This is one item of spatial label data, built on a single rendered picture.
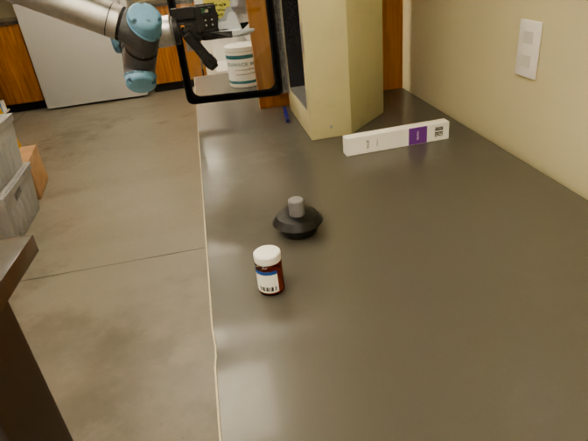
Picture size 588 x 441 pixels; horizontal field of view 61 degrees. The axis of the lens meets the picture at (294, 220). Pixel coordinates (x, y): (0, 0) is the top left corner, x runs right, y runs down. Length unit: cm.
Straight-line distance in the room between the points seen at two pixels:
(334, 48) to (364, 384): 89
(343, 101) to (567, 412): 94
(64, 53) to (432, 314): 590
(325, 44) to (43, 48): 529
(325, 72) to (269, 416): 92
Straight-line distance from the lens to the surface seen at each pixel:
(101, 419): 203
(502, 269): 83
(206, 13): 138
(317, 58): 130
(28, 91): 669
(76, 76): 639
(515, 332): 72
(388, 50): 176
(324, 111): 134
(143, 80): 130
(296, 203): 88
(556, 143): 117
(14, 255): 109
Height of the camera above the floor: 140
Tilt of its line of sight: 29 degrees down
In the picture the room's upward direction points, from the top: 6 degrees counter-clockwise
